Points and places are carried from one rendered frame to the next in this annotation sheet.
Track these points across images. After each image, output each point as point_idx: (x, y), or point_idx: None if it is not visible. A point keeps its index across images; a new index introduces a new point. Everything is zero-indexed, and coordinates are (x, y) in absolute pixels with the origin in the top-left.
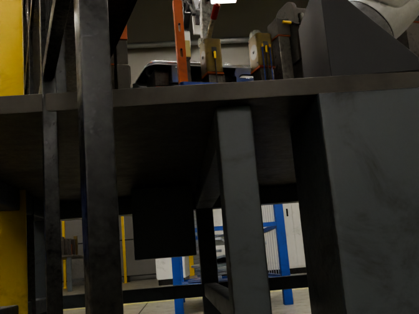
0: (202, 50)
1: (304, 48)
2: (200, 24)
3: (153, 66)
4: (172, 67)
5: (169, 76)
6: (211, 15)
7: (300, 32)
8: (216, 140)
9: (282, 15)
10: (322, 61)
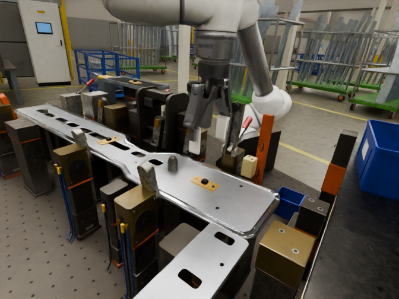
0: (240, 161)
1: (249, 151)
2: (237, 132)
3: (267, 197)
4: (244, 188)
5: (224, 200)
6: (247, 127)
7: (247, 142)
8: None
9: (177, 101)
10: (268, 161)
